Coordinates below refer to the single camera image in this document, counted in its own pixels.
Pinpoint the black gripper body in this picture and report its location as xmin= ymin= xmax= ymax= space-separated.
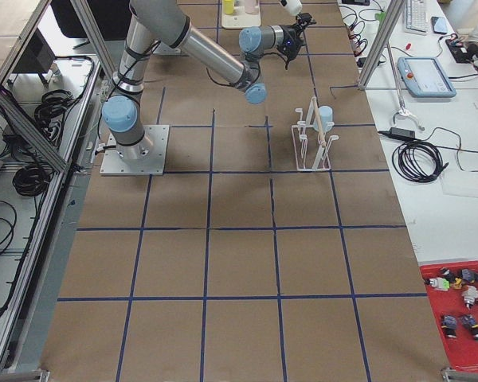
xmin=276 ymin=23 xmax=304 ymax=56

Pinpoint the aluminium frame post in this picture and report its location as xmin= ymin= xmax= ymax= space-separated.
xmin=358 ymin=0 xmax=406 ymax=90

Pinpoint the pink plastic cup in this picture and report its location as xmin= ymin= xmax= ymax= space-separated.
xmin=244 ymin=0 xmax=257 ymax=14

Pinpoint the teach pendant tablet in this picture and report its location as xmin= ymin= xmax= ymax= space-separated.
xmin=397 ymin=57 xmax=456 ymax=98

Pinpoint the cream plastic tray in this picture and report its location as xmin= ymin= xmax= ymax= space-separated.
xmin=221 ymin=6 xmax=261 ymax=29

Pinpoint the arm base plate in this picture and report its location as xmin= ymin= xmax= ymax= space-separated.
xmin=100 ymin=125 xmax=170 ymax=176

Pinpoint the white keyboard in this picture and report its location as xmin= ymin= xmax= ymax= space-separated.
xmin=403 ymin=0 xmax=429 ymax=34

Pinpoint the light blue plastic cup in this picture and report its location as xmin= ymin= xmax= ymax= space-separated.
xmin=319 ymin=105 xmax=334 ymax=133

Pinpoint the red parts tray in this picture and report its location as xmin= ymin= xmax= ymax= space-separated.
xmin=421 ymin=260 xmax=478 ymax=372

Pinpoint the yellow plastic cup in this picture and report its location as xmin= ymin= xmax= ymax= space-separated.
xmin=222 ymin=0 xmax=235 ymax=15

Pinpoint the pale green plastic cup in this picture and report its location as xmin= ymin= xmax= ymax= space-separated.
xmin=279 ymin=0 xmax=302 ymax=16

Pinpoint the black smartphone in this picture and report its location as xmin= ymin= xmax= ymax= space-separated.
xmin=431 ymin=16 xmax=448 ymax=35

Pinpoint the white wire cup rack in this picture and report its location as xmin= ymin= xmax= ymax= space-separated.
xmin=291 ymin=96 xmax=339 ymax=172

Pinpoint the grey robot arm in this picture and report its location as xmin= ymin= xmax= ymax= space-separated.
xmin=101 ymin=1 xmax=315 ymax=162

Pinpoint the coiled black cable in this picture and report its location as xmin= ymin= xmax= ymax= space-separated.
xmin=393 ymin=139 xmax=449 ymax=183

